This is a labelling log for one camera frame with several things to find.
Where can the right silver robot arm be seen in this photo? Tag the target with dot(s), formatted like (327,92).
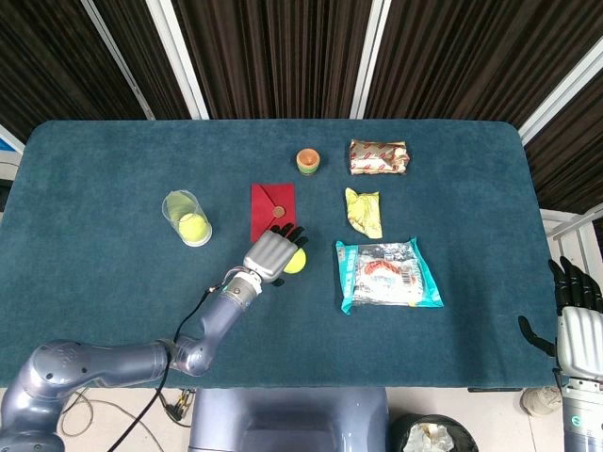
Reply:
(584,419)

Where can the clear plastic cup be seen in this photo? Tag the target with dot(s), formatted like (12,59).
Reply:
(186,216)

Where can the white blue board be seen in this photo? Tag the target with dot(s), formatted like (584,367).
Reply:
(7,150)

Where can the wide white frame post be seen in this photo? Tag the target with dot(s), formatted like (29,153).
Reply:
(176,56)
(369,56)
(560,89)

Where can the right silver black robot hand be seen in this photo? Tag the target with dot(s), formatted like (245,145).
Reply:
(581,339)

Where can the yellow tennis ball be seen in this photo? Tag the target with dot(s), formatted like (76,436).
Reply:
(194,227)
(297,263)

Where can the white shoe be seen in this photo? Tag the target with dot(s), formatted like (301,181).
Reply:
(539,402)

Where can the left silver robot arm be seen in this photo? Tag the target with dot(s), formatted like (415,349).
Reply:
(94,367)

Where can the thin grey frame post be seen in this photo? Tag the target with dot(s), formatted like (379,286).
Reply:
(118,61)

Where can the dark brown curtain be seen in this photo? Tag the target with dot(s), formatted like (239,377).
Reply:
(282,52)

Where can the white metal rack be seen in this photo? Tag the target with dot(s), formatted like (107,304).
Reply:
(572,235)

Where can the blue velvet tablecloth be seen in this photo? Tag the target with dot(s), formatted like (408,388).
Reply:
(118,292)

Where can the teal clear snack bag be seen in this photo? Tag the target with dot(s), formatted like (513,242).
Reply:
(386,278)

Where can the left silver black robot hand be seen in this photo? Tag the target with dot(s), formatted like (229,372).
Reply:
(268,256)

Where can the black trash bin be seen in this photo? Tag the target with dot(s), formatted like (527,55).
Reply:
(400,433)

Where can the gold red snack packet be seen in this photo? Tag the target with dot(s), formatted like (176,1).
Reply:
(377,157)

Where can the crumpled yellow snack wrapper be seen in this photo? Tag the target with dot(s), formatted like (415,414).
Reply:
(363,214)

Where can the blue grey robot torso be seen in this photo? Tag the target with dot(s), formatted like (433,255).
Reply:
(287,419)

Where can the small orange green cup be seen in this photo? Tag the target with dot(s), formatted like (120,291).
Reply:
(308,162)

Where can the red envelope with gold button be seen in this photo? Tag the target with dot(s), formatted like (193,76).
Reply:
(264,207)

